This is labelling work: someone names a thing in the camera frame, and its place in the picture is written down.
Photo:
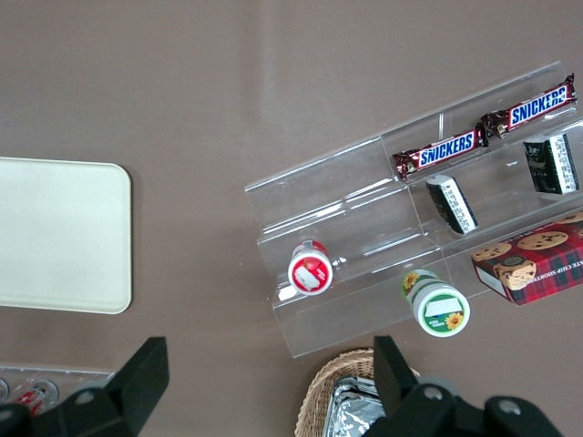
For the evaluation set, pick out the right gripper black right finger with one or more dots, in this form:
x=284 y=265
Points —
x=396 y=378

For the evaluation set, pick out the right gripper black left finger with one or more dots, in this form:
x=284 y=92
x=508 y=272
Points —
x=141 y=382

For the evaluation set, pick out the aluminium foil tray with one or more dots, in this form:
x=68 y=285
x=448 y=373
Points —
x=353 y=409

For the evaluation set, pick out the oval tan wicker basket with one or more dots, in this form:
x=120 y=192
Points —
x=319 y=387

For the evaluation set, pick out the cream plastic tray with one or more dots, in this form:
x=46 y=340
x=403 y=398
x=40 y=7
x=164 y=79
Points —
x=59 y=236

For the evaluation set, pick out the clear acrylic bottle rack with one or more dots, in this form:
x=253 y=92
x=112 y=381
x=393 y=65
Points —
x=82 y=375

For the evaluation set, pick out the green lid yogurt cup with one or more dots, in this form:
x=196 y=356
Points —
x=439 y=309

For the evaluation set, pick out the red Coca-Cola bottle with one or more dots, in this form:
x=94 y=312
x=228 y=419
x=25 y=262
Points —
x=41 y=391

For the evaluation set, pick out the red lid yogurt cup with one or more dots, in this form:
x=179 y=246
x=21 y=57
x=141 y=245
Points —
x=309 y=273

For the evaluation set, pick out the clear acrylic stepped shelf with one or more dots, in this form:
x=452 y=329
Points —
x=355 y=218

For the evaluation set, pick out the red tartan cookie box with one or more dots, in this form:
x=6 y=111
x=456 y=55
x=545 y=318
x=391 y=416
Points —
x=533 y=264

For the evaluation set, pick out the small black white box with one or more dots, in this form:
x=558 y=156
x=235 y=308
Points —
x=551 y=164
x=451 y=205

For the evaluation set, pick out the Snickers chocolate bar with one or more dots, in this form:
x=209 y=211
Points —
x=439 y=152
x=528 y=107

